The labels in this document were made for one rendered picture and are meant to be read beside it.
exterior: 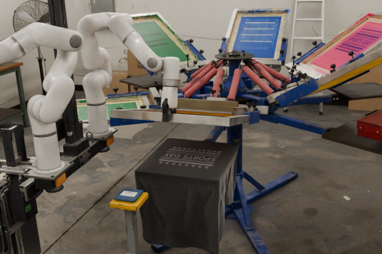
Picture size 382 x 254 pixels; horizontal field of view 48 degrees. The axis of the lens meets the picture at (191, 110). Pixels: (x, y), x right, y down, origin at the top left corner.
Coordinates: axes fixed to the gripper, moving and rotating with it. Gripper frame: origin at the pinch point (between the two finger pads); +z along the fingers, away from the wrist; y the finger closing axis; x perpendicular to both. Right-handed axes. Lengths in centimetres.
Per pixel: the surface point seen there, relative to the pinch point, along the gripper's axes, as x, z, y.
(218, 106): 8, -5, -58
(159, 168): -11.0, 26.9, -17.9
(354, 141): 85, 11, -79
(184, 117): 8.0, -1.5, 1.8
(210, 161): 11.6, 23.1, -32.7
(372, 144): 94, 12, -76
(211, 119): 20.8, -1.5, 1.8
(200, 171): 10.3, 26.6, -19.9
